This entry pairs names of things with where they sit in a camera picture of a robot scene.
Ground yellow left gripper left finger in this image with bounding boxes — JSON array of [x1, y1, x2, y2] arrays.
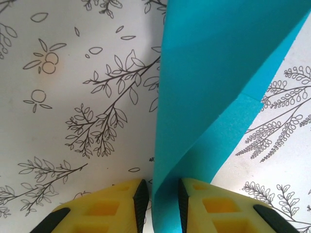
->
[[29, 179, 149, 233]]

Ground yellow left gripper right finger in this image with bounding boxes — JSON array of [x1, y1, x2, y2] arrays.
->
[[178, 178, 301, 233]]

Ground teal cloth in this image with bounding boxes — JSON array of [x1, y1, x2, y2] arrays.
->
[[150, 0, 311, 233]]

